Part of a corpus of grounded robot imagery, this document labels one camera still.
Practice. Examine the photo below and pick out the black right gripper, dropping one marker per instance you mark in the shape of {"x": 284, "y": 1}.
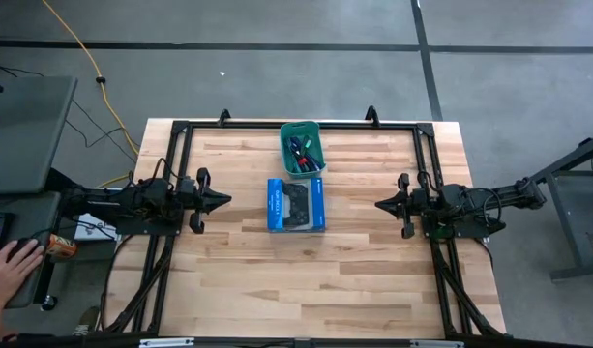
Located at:
{"x": 414, "y": 203}

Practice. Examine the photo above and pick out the black computer mouse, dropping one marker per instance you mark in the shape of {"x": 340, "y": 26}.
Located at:
{"x": 25, "y": 242}

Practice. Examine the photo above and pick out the person's hand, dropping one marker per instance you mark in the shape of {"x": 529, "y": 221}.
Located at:
{"x": 10, "y": 275}

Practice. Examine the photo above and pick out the silver metal bracket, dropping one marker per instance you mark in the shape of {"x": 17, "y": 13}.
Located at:
{"x": 165, "y": 343}
{"x": 436, "y": 344}

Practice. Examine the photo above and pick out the black frame clamp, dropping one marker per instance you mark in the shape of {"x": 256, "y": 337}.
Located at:
{"x": 224, "y": 118}
{"x": 372, "y": 116}

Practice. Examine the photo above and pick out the dark metal desk frame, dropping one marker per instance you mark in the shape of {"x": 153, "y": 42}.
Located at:
{"x": 574, "y": 227}

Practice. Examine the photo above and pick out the orange drink can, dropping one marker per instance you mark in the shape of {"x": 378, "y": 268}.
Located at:
{"x": 61, "y": 246}

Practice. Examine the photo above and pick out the grey desk top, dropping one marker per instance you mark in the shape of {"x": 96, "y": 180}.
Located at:
{"x": 35, "y": 295}

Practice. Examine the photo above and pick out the green plastic bin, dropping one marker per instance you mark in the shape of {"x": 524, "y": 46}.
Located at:
{"x": 298, "y": 126}

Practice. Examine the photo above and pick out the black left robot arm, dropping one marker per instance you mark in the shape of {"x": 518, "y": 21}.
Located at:
{"x": 131, "y": 200}

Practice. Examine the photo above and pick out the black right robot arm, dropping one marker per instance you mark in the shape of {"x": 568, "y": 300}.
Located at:
{"x": 509, "y": 195}

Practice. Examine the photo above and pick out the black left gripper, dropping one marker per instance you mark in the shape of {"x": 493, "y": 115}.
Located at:
{"x": 201, "y": 198}

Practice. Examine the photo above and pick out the black aluminium table frame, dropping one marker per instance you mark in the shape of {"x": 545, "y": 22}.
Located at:
{"x": 228, "y": 125}

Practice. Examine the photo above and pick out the black caster wheel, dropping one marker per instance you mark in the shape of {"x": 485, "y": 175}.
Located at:
{"x": 49, "y": 303}

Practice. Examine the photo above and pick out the white paper sheet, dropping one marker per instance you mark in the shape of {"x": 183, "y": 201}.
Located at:
{"x": 90, "y": 232}

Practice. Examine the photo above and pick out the blue game controller box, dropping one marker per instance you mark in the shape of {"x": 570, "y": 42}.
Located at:
{"x": 274, "y": 208}

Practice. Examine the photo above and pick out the person's shoe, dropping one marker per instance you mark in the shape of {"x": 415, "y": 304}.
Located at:
{"x": 87, "y": 321}

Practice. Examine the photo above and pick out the black desk top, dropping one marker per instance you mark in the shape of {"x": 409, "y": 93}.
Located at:
{"x": 25, "y": 135}

